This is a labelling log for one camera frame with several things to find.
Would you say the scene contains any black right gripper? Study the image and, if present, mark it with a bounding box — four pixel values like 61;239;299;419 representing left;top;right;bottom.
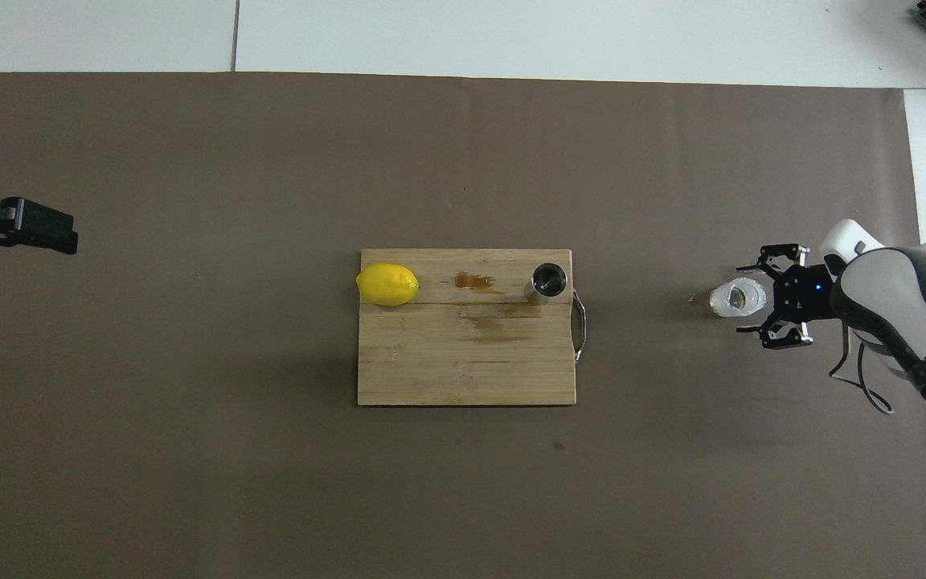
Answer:
736;243;838;351

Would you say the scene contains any yellow lemon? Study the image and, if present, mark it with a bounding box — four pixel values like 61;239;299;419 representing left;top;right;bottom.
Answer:
355;262;421;308

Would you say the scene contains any clear faceted glass cup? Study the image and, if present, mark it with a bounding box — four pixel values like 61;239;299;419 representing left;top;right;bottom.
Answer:
708;277;768;318

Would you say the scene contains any wooden cutting board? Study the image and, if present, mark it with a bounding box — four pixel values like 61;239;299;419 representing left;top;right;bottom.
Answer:
357;248;577;407

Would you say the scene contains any steel jigger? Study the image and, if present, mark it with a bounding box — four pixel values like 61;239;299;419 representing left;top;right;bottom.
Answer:
523;262;568;306

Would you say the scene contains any metal cutting board handle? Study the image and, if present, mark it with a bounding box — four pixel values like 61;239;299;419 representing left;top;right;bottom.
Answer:
572;289;589;361

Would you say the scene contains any brown table mat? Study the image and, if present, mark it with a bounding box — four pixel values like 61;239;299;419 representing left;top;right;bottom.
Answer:
0;71;926;579

